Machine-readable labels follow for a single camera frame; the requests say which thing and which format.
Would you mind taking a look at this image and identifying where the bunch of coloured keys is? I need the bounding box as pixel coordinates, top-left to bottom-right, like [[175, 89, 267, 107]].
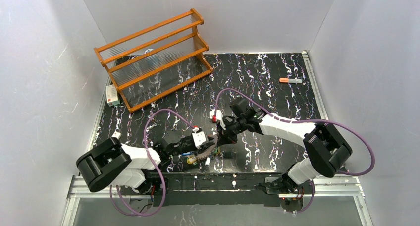
[[186, 145, 220, 165]]

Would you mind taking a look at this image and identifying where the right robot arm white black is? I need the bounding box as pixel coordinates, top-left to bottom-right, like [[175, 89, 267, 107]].
[[209, 97, 353, 191]]

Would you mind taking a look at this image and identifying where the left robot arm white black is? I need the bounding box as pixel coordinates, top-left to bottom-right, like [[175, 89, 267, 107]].
[[76, 131, 214, 192]]

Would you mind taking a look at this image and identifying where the small white card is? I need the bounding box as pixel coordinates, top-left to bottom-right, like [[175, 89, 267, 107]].
[[112, 131, 121, 140]]

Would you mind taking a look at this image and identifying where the orange white marker pen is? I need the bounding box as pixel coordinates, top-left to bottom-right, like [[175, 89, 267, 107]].
[[279, 78, 303, 84]]

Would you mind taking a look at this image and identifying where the white red small box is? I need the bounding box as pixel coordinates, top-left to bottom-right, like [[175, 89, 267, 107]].
[[105, 84, 121, 107]]

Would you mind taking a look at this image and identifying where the orange wooden shelf rack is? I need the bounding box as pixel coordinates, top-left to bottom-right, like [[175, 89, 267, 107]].
[[94, 8, 213, 113]]

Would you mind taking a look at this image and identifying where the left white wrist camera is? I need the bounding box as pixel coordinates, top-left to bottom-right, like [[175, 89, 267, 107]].
[[191, 125, 209, 149]]

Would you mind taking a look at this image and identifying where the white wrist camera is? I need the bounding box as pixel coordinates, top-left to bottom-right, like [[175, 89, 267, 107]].
[[191, 125, 209, 149], [209, 110, 226, 130]]

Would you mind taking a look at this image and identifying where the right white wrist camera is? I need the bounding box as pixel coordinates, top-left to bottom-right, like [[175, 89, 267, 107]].
[[209, 110, 226, 130]]

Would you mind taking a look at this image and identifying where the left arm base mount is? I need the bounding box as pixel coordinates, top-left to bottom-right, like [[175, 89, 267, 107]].
[[120, 174, 163, 196]]

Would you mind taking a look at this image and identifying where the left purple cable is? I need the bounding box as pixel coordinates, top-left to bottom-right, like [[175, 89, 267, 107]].
[[109, 108, 198, 217]]

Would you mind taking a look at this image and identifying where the purple cable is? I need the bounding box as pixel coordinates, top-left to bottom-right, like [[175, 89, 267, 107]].
[[214, 88, 376, 214], [109, 108, 198, 217]]

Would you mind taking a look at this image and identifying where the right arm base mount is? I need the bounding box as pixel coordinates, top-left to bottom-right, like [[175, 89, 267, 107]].
[[254, 176, 315, 215]]

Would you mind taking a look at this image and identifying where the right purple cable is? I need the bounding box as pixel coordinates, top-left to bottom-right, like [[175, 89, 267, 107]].
[[214, 88, 376, 214]]

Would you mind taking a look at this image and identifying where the aluminium frame rail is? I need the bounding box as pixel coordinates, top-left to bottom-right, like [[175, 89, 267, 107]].
[[61, 173, 373, 226]]

